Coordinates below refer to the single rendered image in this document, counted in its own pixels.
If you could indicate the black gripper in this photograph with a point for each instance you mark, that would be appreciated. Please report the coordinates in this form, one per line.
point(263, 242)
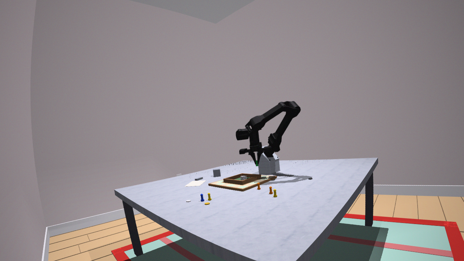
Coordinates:
point(266, 149)

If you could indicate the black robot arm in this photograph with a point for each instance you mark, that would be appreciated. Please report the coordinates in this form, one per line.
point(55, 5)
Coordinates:
point(291, 108)

